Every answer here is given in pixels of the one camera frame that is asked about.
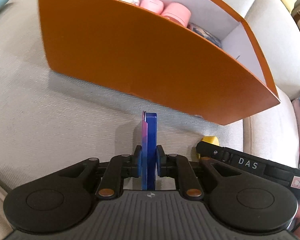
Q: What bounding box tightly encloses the blue purple case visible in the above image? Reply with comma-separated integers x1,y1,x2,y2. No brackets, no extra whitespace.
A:
141,111,157,191

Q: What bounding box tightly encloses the pink plastic bottle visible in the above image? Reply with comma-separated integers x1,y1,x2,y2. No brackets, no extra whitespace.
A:
140,0,164,15

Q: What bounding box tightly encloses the yellow tape measure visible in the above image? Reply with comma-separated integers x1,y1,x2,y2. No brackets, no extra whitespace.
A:
196,135,220,159

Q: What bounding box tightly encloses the beige sofa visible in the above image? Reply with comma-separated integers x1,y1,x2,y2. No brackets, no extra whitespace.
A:
0,0,300,239

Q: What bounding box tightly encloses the orange cardboard box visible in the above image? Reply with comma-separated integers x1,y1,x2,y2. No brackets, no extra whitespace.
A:
38,0,280,125

